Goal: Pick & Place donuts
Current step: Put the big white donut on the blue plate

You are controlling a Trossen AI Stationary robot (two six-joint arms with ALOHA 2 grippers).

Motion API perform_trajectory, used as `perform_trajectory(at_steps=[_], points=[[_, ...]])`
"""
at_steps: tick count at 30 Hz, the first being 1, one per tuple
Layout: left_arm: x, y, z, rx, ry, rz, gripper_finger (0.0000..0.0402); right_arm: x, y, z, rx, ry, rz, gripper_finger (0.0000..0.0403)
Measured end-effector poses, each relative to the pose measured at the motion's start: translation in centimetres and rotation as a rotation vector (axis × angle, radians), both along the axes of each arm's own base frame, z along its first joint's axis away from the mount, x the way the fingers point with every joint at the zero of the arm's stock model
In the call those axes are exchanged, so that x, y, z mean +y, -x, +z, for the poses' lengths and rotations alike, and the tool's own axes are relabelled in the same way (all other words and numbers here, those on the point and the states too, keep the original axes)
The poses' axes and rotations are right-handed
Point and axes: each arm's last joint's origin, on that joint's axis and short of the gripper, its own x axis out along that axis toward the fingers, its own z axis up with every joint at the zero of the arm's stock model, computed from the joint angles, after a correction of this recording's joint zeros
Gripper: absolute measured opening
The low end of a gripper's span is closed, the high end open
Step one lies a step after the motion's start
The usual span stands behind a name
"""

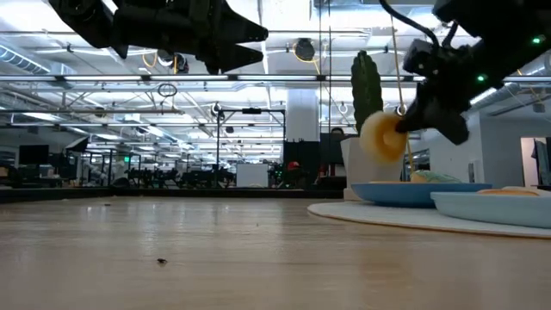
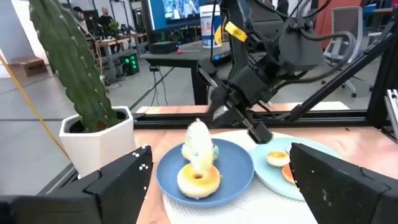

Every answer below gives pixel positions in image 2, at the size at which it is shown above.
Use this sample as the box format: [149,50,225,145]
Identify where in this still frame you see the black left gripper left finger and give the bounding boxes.
[0,145,154,224]

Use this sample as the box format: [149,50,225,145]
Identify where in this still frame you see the wooden work tables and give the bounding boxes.
[90,32,147,85]

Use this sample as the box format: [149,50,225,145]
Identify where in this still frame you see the white plastic tub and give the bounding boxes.
[198,3,223,49]

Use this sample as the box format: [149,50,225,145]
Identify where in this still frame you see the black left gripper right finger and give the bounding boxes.
[288,142,398,224]

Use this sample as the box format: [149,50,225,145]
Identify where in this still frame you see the large white blue-swirl donut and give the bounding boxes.
[185,118,215,171]

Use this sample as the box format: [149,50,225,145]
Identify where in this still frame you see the black computer monitor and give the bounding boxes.
[141,0,218,34]

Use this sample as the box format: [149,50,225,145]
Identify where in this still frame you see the dark blue plate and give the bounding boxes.
[155,138,255,208]

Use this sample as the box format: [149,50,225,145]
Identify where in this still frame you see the light blue plate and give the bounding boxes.
[250,136,341,202]

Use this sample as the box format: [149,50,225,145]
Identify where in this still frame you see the person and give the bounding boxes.
[72,6,86,22]
[98,6,116,29]

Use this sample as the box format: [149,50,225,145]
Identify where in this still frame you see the black computer green lights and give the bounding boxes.
[119,52,141,77]

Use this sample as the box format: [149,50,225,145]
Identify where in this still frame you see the silver aluminium bracket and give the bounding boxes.
[384,88,398,142]

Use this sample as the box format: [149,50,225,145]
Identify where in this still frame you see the large mint green donut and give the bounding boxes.
[181,141,220,162]

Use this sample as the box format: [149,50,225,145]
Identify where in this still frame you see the tall green cactus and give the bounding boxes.
[28,0,121,133]

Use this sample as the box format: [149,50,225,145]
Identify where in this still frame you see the white hexagonal plant pot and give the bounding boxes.
[58,105,137,179]

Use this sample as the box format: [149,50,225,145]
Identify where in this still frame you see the large chocolate frosted donut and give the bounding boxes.
[176,162,222,200]

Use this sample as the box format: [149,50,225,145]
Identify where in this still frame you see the yellow cable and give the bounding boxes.
[0,52,71,161]

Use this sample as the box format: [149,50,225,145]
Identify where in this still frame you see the grey office chair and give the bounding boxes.
[320,6,374,99]

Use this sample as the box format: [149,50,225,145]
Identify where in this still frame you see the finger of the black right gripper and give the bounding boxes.
[206,85,233,129]
[247,121,274,145]

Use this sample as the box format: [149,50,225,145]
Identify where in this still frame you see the black desktop device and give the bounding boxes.
[148,40,181,55]

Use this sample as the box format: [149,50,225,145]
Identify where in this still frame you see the brown cardboard box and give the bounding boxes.
[7,55,49,78]

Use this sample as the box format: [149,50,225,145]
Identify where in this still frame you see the small orange donut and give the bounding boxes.
[281,164,296,185]

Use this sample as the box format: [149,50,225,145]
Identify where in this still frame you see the large white plate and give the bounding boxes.
[161,129,321,224]

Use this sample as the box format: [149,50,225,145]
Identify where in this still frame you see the grey desk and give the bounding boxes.
[139,40,233,106]

